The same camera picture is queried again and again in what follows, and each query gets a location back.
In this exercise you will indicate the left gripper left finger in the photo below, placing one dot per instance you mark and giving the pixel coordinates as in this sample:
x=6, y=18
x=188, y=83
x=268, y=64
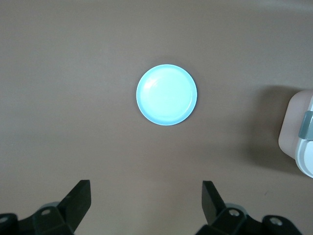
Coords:
x=61, y=218

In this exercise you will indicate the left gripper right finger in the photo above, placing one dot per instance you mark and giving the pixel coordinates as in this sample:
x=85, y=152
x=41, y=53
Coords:
x=220, y=220

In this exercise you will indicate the white lidded storage box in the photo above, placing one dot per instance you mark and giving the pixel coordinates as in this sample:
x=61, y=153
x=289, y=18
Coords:
x=288, y=127

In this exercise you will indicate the light blue round plate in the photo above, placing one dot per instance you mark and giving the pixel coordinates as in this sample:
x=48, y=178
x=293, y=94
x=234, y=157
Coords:
x=166, y=95

